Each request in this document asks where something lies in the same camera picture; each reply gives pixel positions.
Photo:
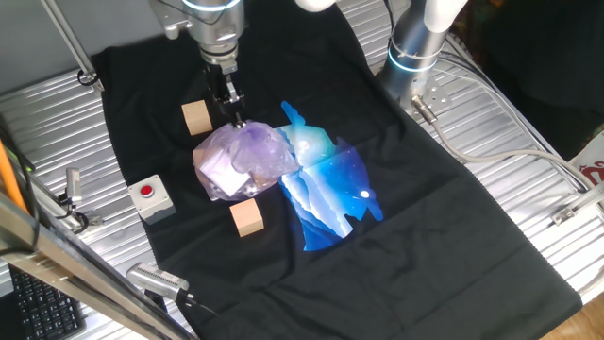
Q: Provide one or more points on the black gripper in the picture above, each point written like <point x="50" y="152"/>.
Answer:
<point x="222" y="85"/>

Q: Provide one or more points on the translucent purple plastic bag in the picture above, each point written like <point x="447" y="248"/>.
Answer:
<point x="264" y="156"/>

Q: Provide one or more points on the white box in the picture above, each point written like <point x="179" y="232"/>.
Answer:
<point x="224" y="175"/>

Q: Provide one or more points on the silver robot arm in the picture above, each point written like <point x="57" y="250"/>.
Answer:
<point x="410" y="42"/>

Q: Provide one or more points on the white bag with red print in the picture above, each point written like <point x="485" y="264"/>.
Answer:
<point x="590" y="160"/>

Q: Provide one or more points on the light wooden cube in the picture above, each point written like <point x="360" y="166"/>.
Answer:
<point x="246" y="218"/>
<point x="197" y="118"/>

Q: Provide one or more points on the grey box with red button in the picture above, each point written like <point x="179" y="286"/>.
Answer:
<point x="151" y="200"/>

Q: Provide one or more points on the thin metal pole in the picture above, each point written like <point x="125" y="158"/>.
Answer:
<point x="71" y="45"/>

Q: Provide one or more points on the orange rod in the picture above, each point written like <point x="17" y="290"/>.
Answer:
<point x="9" y="181"/>

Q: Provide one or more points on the black cloth with blue print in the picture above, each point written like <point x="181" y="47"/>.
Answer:
<point x="424" y="260"/>

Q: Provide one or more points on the black keyboard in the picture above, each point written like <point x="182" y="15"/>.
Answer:
<point x="45" y="307"/>

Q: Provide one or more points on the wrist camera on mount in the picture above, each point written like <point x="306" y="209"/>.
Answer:
<point x="172" y="28"/>

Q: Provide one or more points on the small grey camera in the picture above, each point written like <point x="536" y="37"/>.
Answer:
<point x="73" y="185"/>

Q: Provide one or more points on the silver ribbed camera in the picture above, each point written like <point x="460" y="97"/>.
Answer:
<point x="156" y="279"/>

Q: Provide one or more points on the metal camera mount rail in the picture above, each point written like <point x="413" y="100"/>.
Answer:
<point x="52" y="203"/>

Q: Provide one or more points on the aluminium frame beam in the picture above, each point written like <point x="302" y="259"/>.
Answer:
<point x="71" y="269"/>

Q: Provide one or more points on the metal angle bracket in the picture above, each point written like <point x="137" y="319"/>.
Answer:
<point x="578" y="205"/>

